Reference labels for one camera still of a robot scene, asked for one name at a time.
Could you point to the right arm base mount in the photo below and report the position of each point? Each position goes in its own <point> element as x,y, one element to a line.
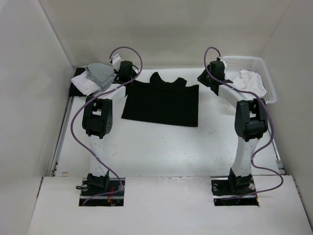
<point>224,195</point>

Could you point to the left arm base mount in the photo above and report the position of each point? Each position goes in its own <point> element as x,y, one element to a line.
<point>91,196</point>

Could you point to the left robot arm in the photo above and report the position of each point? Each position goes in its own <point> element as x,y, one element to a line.
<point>98,121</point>

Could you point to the white crumpled tank top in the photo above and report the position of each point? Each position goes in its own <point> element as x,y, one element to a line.
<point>247,81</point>

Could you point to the white folded tank top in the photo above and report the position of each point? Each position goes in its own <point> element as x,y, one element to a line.
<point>85,85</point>

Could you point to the left aluminium table rail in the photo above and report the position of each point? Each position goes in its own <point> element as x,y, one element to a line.
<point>58,146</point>

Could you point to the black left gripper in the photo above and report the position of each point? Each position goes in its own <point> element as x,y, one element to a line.
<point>117,71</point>

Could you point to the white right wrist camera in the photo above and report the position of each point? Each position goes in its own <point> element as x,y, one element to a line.
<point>223,61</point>

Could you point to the black tank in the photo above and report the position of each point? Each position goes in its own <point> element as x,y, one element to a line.
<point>158,101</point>
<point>73,91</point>

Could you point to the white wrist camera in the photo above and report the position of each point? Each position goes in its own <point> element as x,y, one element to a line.
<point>116,61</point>
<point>223,61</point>

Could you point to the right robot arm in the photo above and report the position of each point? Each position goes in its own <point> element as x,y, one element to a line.
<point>250,124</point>

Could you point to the grey folded tank top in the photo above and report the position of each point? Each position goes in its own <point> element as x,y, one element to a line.
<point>102,75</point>

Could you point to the aluminium table rail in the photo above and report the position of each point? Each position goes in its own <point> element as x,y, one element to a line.
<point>273,159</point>
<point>58,146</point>

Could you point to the black folded tank top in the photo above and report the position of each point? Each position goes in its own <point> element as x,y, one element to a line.
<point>73,91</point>

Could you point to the right aluminium table rail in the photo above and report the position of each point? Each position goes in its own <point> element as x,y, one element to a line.
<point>273,159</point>

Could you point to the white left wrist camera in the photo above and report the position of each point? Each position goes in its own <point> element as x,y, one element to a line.
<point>116,61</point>

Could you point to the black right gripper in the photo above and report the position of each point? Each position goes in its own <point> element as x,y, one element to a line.
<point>201,78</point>

